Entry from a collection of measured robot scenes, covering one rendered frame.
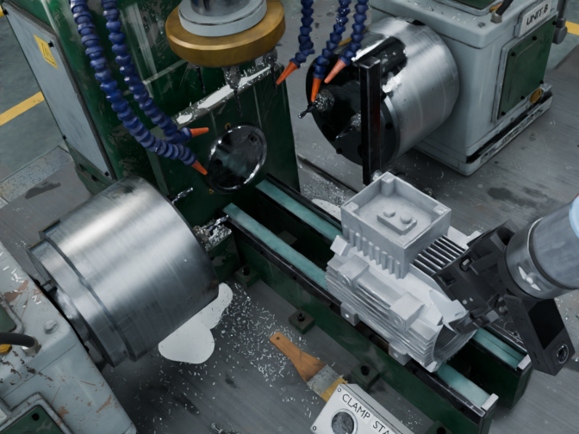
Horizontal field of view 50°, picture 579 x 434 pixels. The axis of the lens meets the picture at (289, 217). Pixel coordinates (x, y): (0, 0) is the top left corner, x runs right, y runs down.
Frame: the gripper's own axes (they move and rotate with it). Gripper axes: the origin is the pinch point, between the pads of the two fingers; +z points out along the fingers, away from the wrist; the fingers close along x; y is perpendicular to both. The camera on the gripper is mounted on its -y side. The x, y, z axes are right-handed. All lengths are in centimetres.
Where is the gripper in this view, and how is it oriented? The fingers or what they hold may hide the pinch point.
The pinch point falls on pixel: (454, 320)
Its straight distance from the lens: 85.8
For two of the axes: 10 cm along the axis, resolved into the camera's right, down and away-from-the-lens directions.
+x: -7.3, 5.5, -4.1
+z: -2.5, 3.5, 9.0
